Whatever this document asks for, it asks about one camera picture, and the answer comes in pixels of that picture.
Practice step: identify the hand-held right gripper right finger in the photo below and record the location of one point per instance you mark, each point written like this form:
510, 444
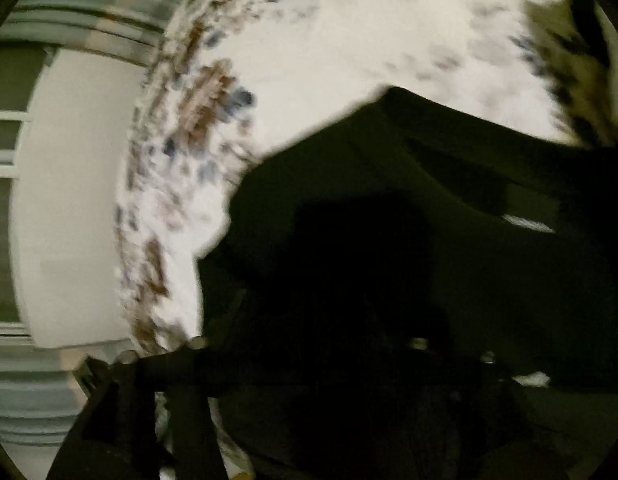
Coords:
481, 410

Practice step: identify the white framed window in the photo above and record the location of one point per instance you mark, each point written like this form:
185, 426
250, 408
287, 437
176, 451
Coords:
9, 200

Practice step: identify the white floral bedsheet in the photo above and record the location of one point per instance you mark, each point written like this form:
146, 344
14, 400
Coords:
339, 35

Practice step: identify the black ribbed garment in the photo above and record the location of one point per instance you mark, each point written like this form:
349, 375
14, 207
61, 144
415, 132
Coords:
369, 185

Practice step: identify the grey striped curtain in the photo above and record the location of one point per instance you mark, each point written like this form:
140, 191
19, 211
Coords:
29, 390
89, 5

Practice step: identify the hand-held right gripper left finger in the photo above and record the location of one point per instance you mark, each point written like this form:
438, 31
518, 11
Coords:
189, 410

